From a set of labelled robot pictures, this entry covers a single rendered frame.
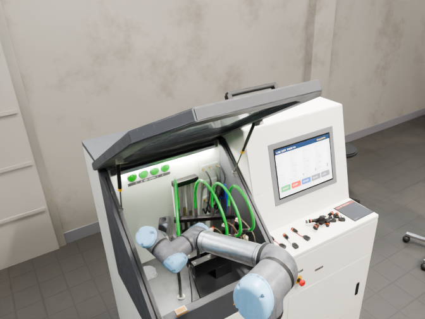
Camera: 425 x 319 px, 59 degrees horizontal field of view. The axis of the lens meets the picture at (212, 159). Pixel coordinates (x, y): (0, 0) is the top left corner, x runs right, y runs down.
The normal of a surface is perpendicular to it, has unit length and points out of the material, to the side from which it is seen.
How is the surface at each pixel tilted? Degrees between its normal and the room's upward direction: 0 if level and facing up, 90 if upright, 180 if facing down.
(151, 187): 90
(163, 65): 90
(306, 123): 76
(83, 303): 0
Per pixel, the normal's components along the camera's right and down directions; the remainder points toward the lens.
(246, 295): -0.65, 0.25
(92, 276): -0.04, -0.89
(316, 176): 0.48, 0.15
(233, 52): 0.52, 0.37
